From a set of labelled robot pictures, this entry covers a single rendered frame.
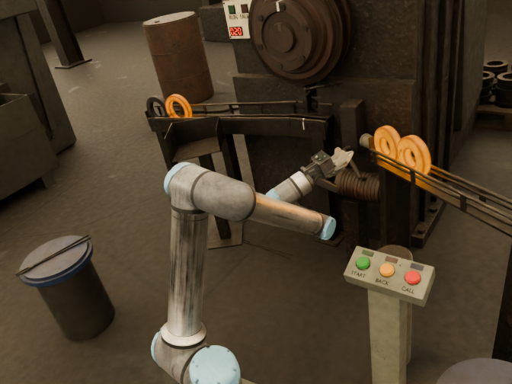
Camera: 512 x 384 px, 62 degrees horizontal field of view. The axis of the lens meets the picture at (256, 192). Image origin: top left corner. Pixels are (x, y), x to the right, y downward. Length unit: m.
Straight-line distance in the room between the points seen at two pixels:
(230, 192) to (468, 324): 1.24
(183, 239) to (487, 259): 1.54
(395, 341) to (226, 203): 0.71
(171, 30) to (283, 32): 2.90
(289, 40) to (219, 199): 0.91
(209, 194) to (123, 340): 1.20
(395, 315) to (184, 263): 0.66
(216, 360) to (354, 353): 0.68
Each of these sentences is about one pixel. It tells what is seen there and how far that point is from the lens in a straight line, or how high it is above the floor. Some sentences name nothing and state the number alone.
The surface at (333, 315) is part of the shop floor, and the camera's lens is 2.03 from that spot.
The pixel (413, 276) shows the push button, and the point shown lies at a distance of 1.32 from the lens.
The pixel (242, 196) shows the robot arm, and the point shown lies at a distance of 1.19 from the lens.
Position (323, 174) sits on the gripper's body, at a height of 0.69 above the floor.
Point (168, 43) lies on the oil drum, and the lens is 4.73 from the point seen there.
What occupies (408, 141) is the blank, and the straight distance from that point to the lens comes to 1.64.
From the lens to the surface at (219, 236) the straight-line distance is 2.59.
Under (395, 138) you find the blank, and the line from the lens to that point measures 1.72.
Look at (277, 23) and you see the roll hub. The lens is 1.90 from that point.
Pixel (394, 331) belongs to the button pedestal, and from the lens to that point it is 1.47.
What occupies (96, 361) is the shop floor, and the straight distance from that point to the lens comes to 2.20.
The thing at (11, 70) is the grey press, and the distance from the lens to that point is 4.32.
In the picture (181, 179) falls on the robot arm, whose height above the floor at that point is 0.95.
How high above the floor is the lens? 1.52
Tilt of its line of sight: 31 degrees down
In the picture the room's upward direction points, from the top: 11 degrees counter-clockwise
